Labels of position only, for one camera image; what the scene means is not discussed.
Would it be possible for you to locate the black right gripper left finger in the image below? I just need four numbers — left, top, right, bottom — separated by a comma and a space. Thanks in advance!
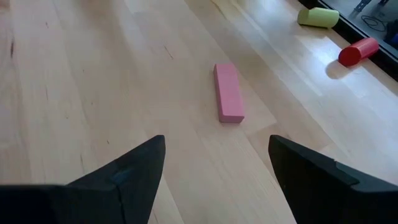
0, 134, 167, 224

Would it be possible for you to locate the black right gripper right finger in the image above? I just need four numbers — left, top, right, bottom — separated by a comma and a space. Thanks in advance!
267, 134, 398, 224

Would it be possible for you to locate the pink block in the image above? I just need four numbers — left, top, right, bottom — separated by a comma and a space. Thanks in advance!
213, 63, 246, 124

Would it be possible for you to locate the red cylinder block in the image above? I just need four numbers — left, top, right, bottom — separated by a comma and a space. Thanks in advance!
338, 37, 381, 67

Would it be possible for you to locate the light green cylinder block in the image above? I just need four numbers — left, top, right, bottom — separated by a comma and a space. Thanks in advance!
296, 7, 340, 29

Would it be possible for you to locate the dark blue floor object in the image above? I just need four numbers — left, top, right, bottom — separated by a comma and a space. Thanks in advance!
384, 20, 398, 49

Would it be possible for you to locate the black metal stand foot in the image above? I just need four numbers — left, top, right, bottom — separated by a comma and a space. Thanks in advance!
353, 0, 391, 14

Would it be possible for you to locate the black floor cable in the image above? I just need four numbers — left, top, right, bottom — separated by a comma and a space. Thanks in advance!
360, 14, 386, 32

